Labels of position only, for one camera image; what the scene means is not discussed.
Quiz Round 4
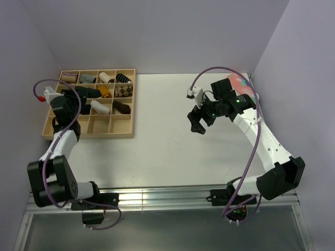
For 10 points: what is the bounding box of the brown checkered rolled sock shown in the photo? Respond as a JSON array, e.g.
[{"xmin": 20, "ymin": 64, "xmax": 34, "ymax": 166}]
[{"xmin": 114, "ymin": 85, "xmax": 133, "ymax": 98}]

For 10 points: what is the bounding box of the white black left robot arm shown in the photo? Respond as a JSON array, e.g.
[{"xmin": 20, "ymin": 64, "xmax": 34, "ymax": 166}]
[{"xmin": 27, "ymin": 87, "xmax": 102, "ymax": 209}]

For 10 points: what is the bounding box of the mustard yellow rolled sock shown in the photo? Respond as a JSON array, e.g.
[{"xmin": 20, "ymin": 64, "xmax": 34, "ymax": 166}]
[{"xmin": 97, "ymin": 86, "xmax": 112, "ymax": 98}]

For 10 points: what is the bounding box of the beige purple rolled sock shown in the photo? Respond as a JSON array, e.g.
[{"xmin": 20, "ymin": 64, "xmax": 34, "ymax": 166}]
[{"xmin": 60, "ymin": 73, "xmax": 78, "ymax": 83}]

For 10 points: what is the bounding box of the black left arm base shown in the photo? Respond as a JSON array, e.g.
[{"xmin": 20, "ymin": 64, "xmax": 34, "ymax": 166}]
[{"xmin": 71, "ymin": 193, "xmax": 119, "ymax": 227}]

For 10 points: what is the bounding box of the black rolled sock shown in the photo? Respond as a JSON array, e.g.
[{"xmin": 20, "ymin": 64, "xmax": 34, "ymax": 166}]
[{"xmin": 80, "ymin": 104, "xmax": 91, "ymax": 115}]

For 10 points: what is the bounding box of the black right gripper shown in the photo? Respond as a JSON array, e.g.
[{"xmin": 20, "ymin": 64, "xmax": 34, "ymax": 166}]
[{"xmin": 187, "ymin": 92, "xmax": 223, "ymax": 134}]

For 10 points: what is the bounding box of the aluminium frame rail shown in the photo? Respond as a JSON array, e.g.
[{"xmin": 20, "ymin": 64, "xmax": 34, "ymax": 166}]
[{"xmin": 25, "ymin": 141, "xmax": 300, "ymax": 214}]

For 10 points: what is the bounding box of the grey rolled sock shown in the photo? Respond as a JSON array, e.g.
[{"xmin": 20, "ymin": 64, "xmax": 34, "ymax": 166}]
[{"xmin": 79, "ymin": 74, "xmax": 96, "ymax": 84}]

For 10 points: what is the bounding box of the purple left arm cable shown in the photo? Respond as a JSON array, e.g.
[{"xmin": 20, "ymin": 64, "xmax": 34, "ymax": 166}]
[{"xmin": 32, "ymin": 79, "xmax": 122, "ymax": 231}]

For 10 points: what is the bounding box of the dark brown rolled sock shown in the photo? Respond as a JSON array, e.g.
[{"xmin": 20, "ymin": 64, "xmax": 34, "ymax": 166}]
[{"xmin": 113, "ymin": 100, "xmax": 131, "ymax": 115}]

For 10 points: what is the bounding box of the wooden compartment tray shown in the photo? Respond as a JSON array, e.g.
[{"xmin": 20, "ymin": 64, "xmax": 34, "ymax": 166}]
[{"xmin": 53, "ymin": 69, "xmax": 137, "ymax": 139}]

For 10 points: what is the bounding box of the pink patterned sock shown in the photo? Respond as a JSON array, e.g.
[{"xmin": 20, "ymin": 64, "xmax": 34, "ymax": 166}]
[{"xmin": 227, "ymin": 73, "xmax": 259, "ymax": 102}]

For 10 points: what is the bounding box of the white rolled sock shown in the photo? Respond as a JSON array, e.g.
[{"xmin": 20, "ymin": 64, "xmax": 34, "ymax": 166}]
[{"xmin": 91, "ymin": 100, "xmax": 110, "ymax": 115}]

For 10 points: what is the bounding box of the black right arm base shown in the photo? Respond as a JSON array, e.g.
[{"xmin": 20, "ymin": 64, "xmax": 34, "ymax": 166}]
[{"xmin": 206, "ymin": 189, "xmax": 257, "ymax": 222}]

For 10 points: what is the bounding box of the cream rolled sock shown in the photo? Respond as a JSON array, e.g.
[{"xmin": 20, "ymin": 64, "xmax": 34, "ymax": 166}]
[{"xmin": 99, "ymin": 72, "xmax": 115, "ymax": 83}]

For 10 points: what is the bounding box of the black white striped sock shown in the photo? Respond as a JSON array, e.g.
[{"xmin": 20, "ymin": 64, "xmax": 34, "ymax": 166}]
[{"xmin": 116, "ymin": 73, "xmax": 131, "ymax": 83}]

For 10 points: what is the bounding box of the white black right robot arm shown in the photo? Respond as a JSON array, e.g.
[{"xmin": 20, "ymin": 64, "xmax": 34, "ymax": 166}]
[{"xmin": 187, "ymin": 78, "xmax": 305, "ymax": 204}]

